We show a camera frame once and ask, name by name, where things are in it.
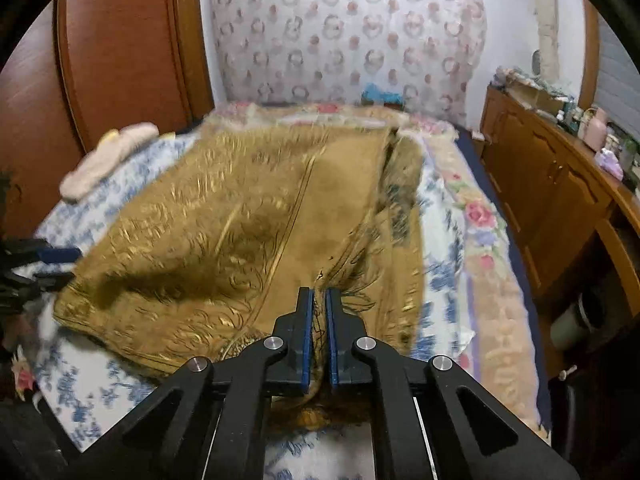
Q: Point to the blue item on box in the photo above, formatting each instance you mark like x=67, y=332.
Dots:
x=373, y=94

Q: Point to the cardboard box on sideboard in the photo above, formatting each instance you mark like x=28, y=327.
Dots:
x=534, y=98

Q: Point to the pink floral bed blanket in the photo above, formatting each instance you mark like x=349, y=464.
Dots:
x=475, y=308

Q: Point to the window blind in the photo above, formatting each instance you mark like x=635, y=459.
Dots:
x=618, y=82

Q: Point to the beige pink cloth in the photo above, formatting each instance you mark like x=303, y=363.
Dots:
x=96, y=166

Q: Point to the wooden wardrobe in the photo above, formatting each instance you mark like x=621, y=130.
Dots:
x=84, y=67

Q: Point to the lavender cloth bundle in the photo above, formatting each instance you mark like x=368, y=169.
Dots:
x=606, y=160

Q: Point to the wooden sideboard cabinet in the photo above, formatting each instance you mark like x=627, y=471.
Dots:
x=556, y=199

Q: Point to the pink bottle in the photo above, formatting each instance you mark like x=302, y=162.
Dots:
x=595, y=128

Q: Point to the brown gold patterned shirt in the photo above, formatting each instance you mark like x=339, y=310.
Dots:
x=205, y=259

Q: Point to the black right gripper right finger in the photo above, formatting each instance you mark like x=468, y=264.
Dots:
x=431, y=419

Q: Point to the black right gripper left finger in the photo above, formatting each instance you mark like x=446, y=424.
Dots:
x=208, y=419

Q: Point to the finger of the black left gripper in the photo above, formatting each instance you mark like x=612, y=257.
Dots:
x=16, y=289

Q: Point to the patterned pink curtain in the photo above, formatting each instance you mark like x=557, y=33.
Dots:
x=295, y=51

